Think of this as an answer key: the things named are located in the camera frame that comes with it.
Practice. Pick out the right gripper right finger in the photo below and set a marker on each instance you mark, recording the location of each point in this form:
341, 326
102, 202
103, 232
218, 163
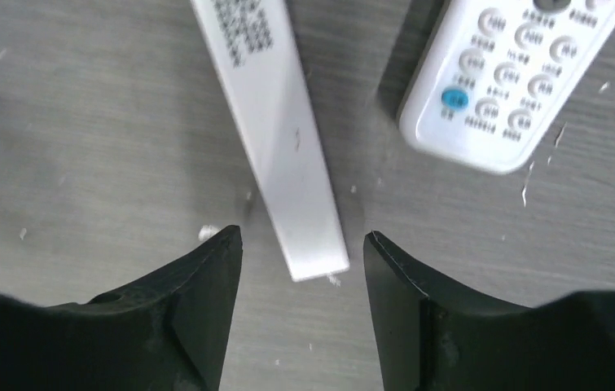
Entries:
434, 333

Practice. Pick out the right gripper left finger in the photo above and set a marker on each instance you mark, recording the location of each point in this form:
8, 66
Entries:
167, 330

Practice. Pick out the white beige remote control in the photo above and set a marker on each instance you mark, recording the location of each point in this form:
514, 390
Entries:
495, 74

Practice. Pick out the white remote back cover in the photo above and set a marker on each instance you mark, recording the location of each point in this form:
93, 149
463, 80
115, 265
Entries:
254, 52

